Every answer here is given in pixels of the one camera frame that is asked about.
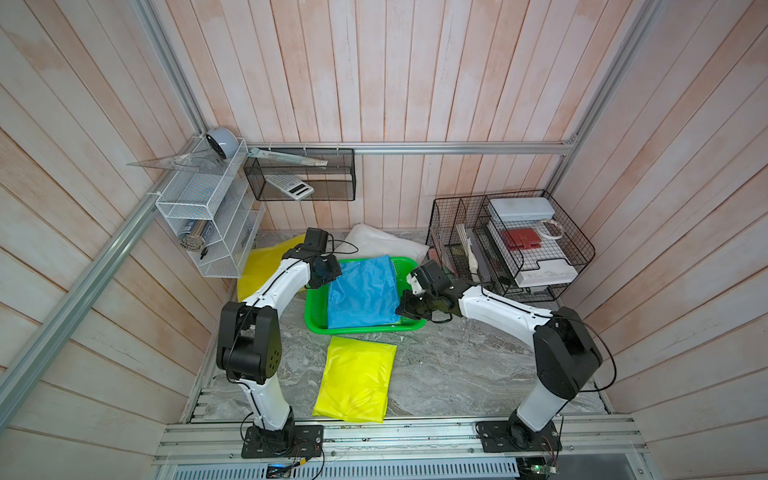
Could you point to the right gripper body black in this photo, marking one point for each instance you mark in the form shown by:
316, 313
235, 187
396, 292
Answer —
417, 306

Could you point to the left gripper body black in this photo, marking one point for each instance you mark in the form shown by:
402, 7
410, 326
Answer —
329, 270

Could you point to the blue raincoat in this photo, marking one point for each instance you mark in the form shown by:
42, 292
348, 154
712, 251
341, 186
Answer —
364, 296

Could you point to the neon yellow raincoat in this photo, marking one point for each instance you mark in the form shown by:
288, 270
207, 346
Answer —
356, 380

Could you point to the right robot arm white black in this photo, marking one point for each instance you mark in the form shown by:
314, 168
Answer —
566, 356

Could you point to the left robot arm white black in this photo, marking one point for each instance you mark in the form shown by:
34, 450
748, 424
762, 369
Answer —
249, 346

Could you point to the white folded raincoat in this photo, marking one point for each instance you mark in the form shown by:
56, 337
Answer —
364, 242

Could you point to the metal ruler in basket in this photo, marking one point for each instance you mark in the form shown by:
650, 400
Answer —
286, 157

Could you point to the white calculator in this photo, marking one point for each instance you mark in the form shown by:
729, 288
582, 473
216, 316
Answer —
291, 186

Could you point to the red card holder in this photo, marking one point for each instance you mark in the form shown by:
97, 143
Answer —
521, 239

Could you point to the white pencil case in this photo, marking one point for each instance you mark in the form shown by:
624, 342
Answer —
522, 209

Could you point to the white flat box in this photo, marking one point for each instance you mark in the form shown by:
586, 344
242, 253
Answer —
548, 272

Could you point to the rolled silver item on shelf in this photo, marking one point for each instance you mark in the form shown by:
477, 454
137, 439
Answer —
193, 236

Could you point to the grey round tape dispenser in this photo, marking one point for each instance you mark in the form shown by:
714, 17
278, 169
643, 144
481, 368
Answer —
223, 142

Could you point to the clear triangle ruler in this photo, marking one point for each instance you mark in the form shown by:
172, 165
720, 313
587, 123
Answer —
196, 162

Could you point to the black mesh wall basket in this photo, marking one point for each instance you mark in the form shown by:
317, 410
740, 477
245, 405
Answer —
335, 182

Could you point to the black wire desk organizer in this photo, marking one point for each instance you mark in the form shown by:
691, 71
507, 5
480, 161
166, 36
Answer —
464, 233

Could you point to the white wire shelf rack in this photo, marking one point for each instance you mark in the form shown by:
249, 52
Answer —
224, 197

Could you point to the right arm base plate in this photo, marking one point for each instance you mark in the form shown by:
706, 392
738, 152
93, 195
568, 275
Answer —
514, 436

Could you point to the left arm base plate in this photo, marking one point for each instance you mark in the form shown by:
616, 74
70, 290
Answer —
303, 441

